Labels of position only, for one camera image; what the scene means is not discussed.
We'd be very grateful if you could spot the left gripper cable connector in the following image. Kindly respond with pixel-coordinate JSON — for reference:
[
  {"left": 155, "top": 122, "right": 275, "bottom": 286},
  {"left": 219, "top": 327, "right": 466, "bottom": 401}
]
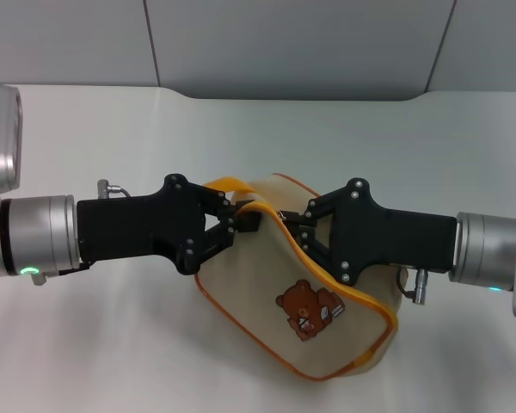
[{"left": 95, "top": 179, "right": 133, "bottom": 202}]

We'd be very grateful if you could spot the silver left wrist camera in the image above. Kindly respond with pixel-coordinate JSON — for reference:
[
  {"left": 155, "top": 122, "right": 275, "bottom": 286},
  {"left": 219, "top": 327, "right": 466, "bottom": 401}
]
[{"left": 0, "top": 83, "right": 25, "bottom": 193}]

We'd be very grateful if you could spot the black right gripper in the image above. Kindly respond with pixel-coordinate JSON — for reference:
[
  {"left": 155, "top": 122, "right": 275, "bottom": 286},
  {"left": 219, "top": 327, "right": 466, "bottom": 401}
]
[{"left": 278, "top": 176, "right": 458, "bottom": 287}]

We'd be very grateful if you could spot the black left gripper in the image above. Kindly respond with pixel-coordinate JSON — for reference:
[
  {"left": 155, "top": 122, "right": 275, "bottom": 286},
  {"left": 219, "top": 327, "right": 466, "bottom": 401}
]
[{"left": 76, "top": 173, "right": 261, "bottom": 277}]

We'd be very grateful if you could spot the gripper cable connector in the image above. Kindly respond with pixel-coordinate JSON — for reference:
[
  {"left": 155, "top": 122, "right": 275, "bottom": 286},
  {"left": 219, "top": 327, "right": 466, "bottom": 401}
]
[
  {"left": 95, "top": 179, "right": 133, "bottom": 202},
  {"left": 396, "top": 266, "right": 430, "bottom": 305}
]

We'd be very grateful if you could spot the beige bear print food bag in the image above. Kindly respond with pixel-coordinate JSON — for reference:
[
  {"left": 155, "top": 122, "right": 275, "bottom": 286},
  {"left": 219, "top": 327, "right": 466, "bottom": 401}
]
[{"left": 193, "top": 172, "right": 403, "bottom": 383}]

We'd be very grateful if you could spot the right gripper cable connector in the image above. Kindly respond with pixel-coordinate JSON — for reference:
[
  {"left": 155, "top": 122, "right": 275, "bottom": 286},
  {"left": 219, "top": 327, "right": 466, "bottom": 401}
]
[{"left": 396, "top": 266, "right": 430, "bottom": 305}]

